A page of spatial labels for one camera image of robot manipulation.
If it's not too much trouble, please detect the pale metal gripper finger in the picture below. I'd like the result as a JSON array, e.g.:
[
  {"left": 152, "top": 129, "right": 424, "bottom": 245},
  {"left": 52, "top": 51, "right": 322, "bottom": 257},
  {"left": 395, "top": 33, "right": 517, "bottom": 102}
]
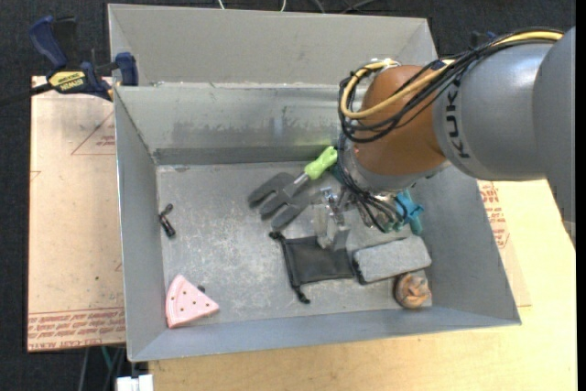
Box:
[
  {"left": 314, "top": 211, "right": 332, "bottom": 250},
  {"left": 331, "top": 220, "right": 352, "bottom": 254}
]

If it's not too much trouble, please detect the grey rectangular sponge block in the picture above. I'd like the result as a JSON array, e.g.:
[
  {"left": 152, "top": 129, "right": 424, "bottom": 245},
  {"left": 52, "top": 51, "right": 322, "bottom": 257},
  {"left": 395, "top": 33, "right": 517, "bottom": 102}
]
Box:
[{"left": 352, "top": 237, "right": 433, "bottom": 286}]

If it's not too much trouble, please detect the brown round toy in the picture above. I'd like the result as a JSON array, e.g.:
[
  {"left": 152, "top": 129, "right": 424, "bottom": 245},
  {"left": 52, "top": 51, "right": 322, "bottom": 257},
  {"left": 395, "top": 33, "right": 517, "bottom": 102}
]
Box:
[{"left": 393, "top": 271, "right": 433, "bottom": 310}]

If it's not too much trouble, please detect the grey metal bin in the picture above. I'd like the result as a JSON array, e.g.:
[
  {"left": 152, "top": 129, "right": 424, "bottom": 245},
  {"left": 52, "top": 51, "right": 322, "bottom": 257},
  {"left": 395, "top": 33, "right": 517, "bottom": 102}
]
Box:
[{"left": 107, "top": 3, "right": 523, "bottom": 364}]

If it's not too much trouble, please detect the pink wedge toy slice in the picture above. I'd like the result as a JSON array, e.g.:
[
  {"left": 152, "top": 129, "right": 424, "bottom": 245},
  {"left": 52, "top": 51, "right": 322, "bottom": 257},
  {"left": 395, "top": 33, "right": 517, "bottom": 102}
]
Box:
[{"left": 165, "top": 273, "right": 221, "bottom": 330}]

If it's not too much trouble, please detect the small black clip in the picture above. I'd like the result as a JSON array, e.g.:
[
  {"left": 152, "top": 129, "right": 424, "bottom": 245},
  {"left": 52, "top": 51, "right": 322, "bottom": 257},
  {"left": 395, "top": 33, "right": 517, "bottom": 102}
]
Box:
[{"left": 157, "top": 202, "right": 177, "bottom": 239}]

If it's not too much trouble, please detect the brown cardboard board, red print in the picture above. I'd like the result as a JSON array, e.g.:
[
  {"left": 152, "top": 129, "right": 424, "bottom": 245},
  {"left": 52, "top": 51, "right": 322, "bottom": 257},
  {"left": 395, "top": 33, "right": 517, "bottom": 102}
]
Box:
[{"left": 26, "top": 75, "right": 533, "bottom": 353}]

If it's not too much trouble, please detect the black drawstring pouch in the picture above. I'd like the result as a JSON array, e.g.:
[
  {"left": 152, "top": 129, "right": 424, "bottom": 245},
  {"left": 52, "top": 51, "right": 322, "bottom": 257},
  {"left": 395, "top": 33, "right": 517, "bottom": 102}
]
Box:
[{"left": 268, "top": 231, "right": 356, "bottom": 305}]

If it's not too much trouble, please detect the grey hand fork, green handle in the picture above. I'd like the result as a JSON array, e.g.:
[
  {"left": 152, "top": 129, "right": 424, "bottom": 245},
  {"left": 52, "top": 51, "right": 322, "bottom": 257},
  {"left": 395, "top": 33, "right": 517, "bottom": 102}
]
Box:
[{"left": 247, "top": 145, "right": 340, "bottom": 232}]

